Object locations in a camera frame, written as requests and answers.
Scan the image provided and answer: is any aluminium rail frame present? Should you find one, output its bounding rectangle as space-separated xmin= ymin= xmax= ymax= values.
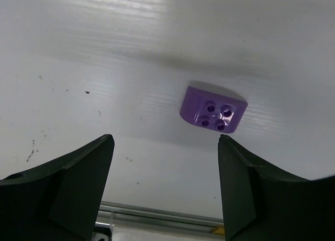
xmin=95 ymin=202 xmax=224 ymax=236

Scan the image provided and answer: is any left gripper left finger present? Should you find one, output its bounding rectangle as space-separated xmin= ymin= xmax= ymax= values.
xmin=1 ymin=134 xmax=115 ymax=240

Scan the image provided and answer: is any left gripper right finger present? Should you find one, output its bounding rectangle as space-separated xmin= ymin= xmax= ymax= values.
xmin=218 ymin=135 xmax=334 ymax=240

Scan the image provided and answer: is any purple sloped lego brick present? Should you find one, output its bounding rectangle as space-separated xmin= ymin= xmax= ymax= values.
xmin=180 ymin=86 xmax=248 ymax=134

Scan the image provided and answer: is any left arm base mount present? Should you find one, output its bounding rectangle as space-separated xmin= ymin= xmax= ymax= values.
xmin=91 ymin=225 xmax=112 ymax=241

